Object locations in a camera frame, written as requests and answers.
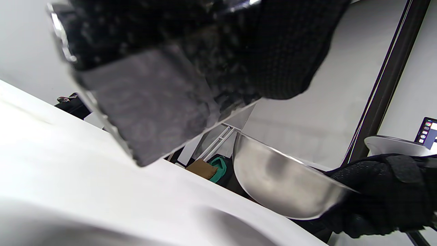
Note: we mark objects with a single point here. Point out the person's left hand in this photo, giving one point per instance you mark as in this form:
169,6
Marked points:
297,44

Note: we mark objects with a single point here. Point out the person's right hand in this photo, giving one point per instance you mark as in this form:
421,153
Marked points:
385,194

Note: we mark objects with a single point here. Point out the black hand controller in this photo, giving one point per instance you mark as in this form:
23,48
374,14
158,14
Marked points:
392,145

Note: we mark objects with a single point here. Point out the steel mixing bowl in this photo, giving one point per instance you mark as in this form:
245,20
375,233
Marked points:
280,181

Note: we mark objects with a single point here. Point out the clear square coffee jar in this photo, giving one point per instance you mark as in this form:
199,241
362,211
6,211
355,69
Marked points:
146,109

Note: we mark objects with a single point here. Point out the laptop screen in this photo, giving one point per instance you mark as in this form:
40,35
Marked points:
426,133

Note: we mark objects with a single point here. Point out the white metal rack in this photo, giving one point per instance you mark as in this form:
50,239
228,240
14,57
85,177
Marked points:
218,141

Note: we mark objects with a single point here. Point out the teal bag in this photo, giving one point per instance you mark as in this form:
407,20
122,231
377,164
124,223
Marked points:
220,171

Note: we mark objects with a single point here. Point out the brown cushion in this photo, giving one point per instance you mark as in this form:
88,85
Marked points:
201,169

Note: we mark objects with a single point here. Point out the black backpack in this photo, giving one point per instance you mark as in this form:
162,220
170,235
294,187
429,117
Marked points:
73,107

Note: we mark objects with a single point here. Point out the black metal frame post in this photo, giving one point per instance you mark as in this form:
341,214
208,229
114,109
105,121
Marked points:
385,78

